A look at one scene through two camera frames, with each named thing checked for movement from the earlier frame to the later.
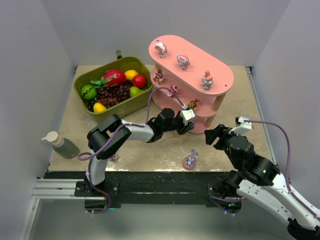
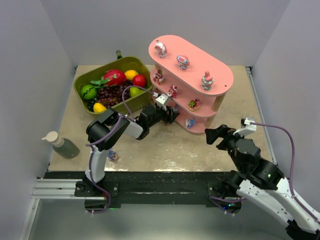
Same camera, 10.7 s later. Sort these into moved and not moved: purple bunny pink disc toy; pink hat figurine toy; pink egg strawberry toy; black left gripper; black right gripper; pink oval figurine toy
Moved: black left gripper; purple bunny pink disc toy
Not moved: black right gripper; pink oval figurine toy; pink hat figurine toy; pink egg strawberry toy
